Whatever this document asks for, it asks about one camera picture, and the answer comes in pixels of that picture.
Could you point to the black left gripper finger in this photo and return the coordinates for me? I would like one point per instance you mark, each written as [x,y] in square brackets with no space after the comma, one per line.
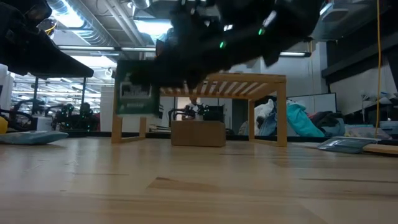
[59,65]

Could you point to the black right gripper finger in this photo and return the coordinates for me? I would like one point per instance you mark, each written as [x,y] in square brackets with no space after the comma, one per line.
[161,74]

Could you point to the green black pepper tin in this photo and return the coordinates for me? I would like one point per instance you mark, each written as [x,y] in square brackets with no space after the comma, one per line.
[133,99]

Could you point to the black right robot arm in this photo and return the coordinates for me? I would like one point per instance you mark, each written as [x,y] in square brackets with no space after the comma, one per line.
[295,18]

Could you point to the wooden slatted shelf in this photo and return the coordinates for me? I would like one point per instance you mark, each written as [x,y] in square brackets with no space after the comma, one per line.
[248,81]

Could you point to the background robot rig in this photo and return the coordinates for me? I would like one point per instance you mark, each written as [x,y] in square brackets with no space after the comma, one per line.
[71,119]

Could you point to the black monitor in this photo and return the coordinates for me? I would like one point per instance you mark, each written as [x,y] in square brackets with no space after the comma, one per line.
[214,113]

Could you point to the brown cardboard box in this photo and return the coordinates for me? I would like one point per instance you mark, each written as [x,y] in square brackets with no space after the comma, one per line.
[198,133]

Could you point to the yellow ball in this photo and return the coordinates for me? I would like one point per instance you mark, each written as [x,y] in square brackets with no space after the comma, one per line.
[3,125]

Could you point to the pile of clothes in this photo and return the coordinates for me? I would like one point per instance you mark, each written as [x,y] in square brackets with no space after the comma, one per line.
[295,119]

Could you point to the yellow pole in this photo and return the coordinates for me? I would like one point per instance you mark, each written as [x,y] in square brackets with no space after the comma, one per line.
[378,77]

